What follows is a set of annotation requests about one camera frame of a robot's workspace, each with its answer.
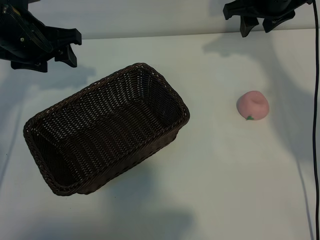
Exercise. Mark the pink toy peach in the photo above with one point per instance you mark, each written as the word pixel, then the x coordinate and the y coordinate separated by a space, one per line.
pixel 252 105

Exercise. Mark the dark brown wicker basket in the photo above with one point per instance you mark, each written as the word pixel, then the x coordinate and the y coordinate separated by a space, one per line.
pixel 105 120

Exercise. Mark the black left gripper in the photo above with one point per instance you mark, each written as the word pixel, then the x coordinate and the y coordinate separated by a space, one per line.
pixel 22 37

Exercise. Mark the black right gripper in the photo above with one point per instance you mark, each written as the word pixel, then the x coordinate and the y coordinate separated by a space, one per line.
pixel 265 8

